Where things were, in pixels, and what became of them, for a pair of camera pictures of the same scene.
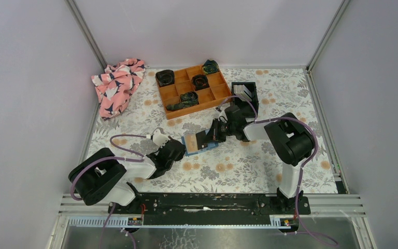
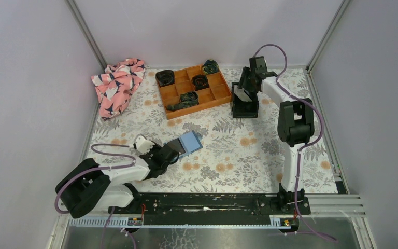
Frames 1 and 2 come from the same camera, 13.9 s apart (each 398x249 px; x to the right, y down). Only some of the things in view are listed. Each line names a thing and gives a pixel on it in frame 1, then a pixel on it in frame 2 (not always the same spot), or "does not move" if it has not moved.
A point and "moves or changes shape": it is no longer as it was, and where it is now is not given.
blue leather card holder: (211, 144) to (190, 142)
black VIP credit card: (202, 141) moves or changes shape
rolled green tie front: (187, 99) does not move
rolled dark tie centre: (200, 82) does not move
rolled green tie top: (210, 66) does not move
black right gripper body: (221, 130) to (245, 81)
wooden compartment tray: (217, 93) does not move
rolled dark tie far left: (165, 77) does not move
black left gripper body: (168, 166) does not move
